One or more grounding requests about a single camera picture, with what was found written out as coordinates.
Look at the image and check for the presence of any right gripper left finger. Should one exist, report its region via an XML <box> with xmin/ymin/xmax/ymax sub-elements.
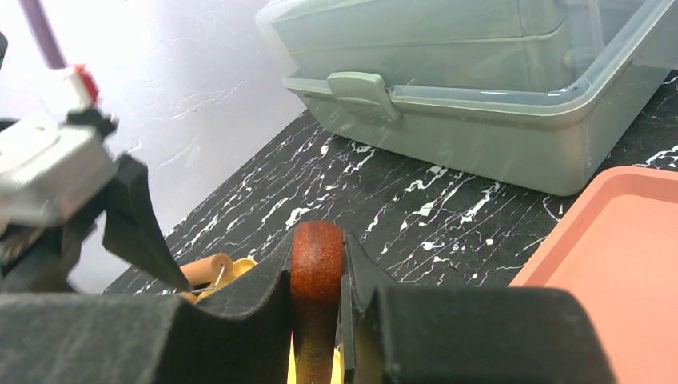
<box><xmin>1</xmin><ymin>234</ymin><xmax>293</xmax><ymax>383</ymax></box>

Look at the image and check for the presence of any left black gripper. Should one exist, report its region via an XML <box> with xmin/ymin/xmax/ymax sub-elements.
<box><xmin>1</xmin><ymin>154</ymin><xmax>191</xmax><ymax>294</ymax></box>

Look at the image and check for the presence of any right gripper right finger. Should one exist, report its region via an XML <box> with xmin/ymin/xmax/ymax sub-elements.
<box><xmin>340</xmin><ymin>233</ymin><xmax>617</xmax><ymax>383</ymax></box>

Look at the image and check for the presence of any metal scraper orange handle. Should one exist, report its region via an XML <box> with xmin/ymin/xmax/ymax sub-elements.
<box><xmin>289</xmin><ymin>221</ymin><xmax>344</xmax><ymax>383</ymax></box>

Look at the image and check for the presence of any orange-red plastic tray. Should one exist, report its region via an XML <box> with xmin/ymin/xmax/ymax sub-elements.
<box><xmin>512</xmin><ymin>166</ymin><xmax>677</xmax><ymax>383</ymax></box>

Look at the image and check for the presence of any yellow plastic tray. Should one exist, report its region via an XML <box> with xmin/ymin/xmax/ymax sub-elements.
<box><xmin>197</xmin><ymin>258</ymin><xmax>257</xmax><ymax>302</ymax></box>

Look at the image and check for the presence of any wooden dough roller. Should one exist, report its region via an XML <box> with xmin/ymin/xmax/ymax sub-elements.
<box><xmin>176</xmin><ymin>253</ymin><xmax>233</xmax><ymax>303</ymax></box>

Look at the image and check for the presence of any green plastic storage box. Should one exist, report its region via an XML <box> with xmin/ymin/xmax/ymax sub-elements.
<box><xmin>256</xmin><ymin>1</ymin><xmax>677</xmax><ymax>196</ymax></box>

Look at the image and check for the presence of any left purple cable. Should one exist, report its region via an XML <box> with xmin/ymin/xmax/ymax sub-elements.
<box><xmin>18</xmin><ymin>0</ymin><xmax>69</xmax><ymax>71</ymax></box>

